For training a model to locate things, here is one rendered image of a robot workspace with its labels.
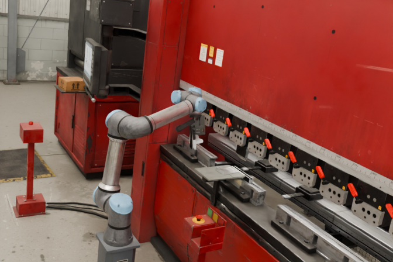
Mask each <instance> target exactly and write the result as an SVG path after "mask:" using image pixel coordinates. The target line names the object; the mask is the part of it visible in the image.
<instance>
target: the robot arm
mask: <svg viewBox="0 0 393 262"><path fill-rule="evenodd" d="M171 101H172V102H173V103H174V104H175V105H173V106H171V107H169V108H166V109H163V110H162V111H159V112H157V113H154V114H152V115H150V116H146V115H144V116H142V117H139V118H137V117H134V116H132V115H130V114H128V113H127V112H125V111H121V110H114V111H112V112H111V113H109V115H108V116H107V117H106V121H105V123H106V126H107V128H108V134H107V136H108V137H109V145H108V152H107V155H106V162H105V168H104V175H103V179H102V182H100V183H99V185H98V186H97V188H96V189H95V190H94V193H93V200H94V202H95V204H96V205H97V206H98V207H99V208H101V209H102V210H103V211H104V212H105V213H106V214H107V215H108V225H107V227H106V229H105V232H104V236H103V240H104V242H105V243H106V244H107V245H110V246H113V247H123V246H127V245H129V244H131V242H132V240H133V233H132V230H131V227H130V224H131V218H132V209H133V201H132V199H131V197H130V196H128V195H126V194H123V193H120V185H119V177H120V171H121V168H122V161H123V155H124V151H125V145H126V141H128V140H129V139H138V138H141V137H144V136H147V135H149V134H151V133H153V130H155V129H157V128H159V127H162V126H164V125H166V124H168V123H170V122H173V121H175V120H177V119H179V118H181V117H183V116H186V115H188V114H189V117H190V118H193V119H190V120H188V121H186V122H185V123H183V124H181V125H178V126H177V127H176V128H175V129H176V131H177V132H181V131H182V130H183V129H185V128H186V127H188V126H190V127H189V146H190V148H191V149H192V145H193V148H194V149H195V150H196V144H200V143H203V140H202V139H200V138H199V135H205V132H204V128H205V115H201V114H202V112H203V111H204V110H205V109H206V106H207V103H206V100H204V99H203V98H202V92H201V89H200V88H189V90H188V91H180V90H178V91H173V92H172V94H171ZM196 119H197V120H196Z"/></svg>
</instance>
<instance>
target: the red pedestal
mask: <svg viewBox="0 0 393 262"><path fill-rule="evenodd" d="M43 132H44V130H43V128H42V126H41V124H40V123H39V122H32V121H29V122H27V123H20V132H19V136H20V138H21V140H22V142H23V143H27V176H26V195H18V196H16V206H13V207H12V208H13V211H14V214H15V217H16V218H21V217H27V216H35V215H44V214H46V213H45V208H46V201H45V199H44V197H43V195H42V193H39V194H33V170H34V153H35V143H43Z"/></svg>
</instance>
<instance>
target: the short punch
mask: <svg viewBox="0 0 393 262"><path fill-rule="evenodd" d="M236 153H237V156H238V157H240V158H241V159H243V160H244V161H246V159H247V158H248V153H249V150H248V147H244V146H239V145H237V149H236Z"/></svg>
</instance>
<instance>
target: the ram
mask: <svg viewBox="0 0 393 262"><path fill-rule="evenodd" d="M201 43H202V44H205V45H208V46H207V52H206V60H205V61H202V60H200V59H199V57H200V51H201ZM211 46H212V47H214V51H213V57H211V56H209V51H210V47H211ZM217 48H218V49H222V50H224V53H223V60H222V67H220V66H217V65H215V60H216V51H217ZM209 58H211V59H212V64H211V63H208V60H209ZM180 79H181V80H183V81H185V82H187V83H189V84H191V85H193V86H195V87H197V88H200V89H201V90H203V91H205V92H208V93H210V94H212V95H214V96H216V97H218V98H220V99H222V100H224V101H226V102H228V103H230V104H233V105H235V106H237V107H239V108H241V109H243V110H245V111H248V112H250V113H252V114H254V115H256V116H258V117H260V118H262V119H264V120H266V121H268V122H271V123H273V124H275V125H277V126H279V127H281V128H283V129H285V130H287V131H289V132H291V133H293V134H295V135H298V136H300V137H302V138H304V139H306V140H309V141H310V142H312V143H315V144H317V145H318V146H320V147H323V148H325V149H327V150H329V151H331V152H333V153H336V154H338V155H340V156H342V157H344V158H346V159H348V160H350V161H352V162H354V163H356V164H358V165H361V166H363V167H365V168H367V169H369V170H371V171H373V172H375V173H377V174H379V175H381V176H383V177H386V178H388V179H390V180H392V181H393V0H190V1H189V11H188V20H187V29H186V35H185V44H184V54H183V60H182V69H181V78H180ZM202 98H203V99H204V100H206V101H208V102H209V103H211V104H213V105H215V106H217V107H219V108H221V109H223V110H225V111H227V112H229V113H231V114H233V115H235V116H237V117H238V118H240V119H243V120H245V121H246V122H249V123H251V124H252V125H254V126H257V127H259V128H260V129H263V130H264V131H266V132H268V133H270V134H272V135H274V136H276V137H278V138H280V139H282V140H284V141H286V142H288V143H290V144H291V145H293V146H295V147H297V148H299V149H301V150H303V151H305V152H307V153H309V154H311V155H313V156H315V157H317V158H319V159H321V160H323V161H325V162H327V163H329V164H331V165H333V166H335V167H337V168H339V169H341V170H343V171H345V172H346V173H348V174H350V175H352V176H354V177H356V178H358V179H360V180H362V181H364V182H366V183H368V184H370V185H372V186H374V187H376V188H378V189H380V190H382V191H384V192H386V193H388V194H390V195H392V196H393V189H392V188H390V187H388V186H386V185H384V184H382V183H380V182H378V181H376V180H374V179H372V178H370V177H368V176H366V175H364V174H362V173H360V172H358V171H356V170H354V169H352V168H350V167H348V166H346V165H344V164H342V163H340V162H338V161H336V160H334V159H332V158H329V157H327V156H325V155H323V154H321V153H319V152H317V151H315V150H313V149H311V148H309V147H307V146H305V145H303V144H301V143H299V142H297V141H295V140H293V139H291V138H289V137H287V136H285V135H283V134H281V133H279V132H277V131H275V130H272V129H270V128H269V127H266V126H264V125H262V124H261V123H258V122H256V121H255V120H252V119H250V118H248V117H247V116H244V115H242V114H241V113H238V112H236V111H234V110H232V109H230V108H228V107H227V106H224V105H222V104H220V103H218V102H216V101H214V100H212V99H210V98H208V97H206V96H204V95H202Z"/></svg>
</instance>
